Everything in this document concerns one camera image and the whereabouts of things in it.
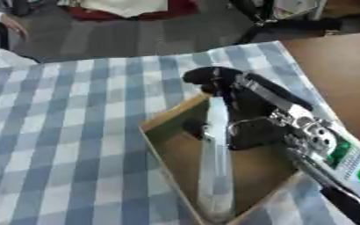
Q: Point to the person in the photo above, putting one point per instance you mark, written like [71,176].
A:
[4,58]

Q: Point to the tan cardboard box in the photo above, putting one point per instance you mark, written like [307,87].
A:
[178,140]

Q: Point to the clear plastic bottle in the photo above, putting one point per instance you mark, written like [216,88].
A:
[216,164]

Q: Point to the person's hand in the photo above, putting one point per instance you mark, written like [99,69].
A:
[17,27]

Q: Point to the black tripod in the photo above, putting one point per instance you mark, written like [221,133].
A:
[270,20]

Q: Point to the red cloth bag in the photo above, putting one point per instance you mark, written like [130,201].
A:
[152,13]

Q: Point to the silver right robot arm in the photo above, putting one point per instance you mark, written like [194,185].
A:
[342,158]

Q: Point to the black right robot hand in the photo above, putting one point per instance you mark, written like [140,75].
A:
[252,117]

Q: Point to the white cloth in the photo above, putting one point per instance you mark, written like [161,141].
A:
[126,6]

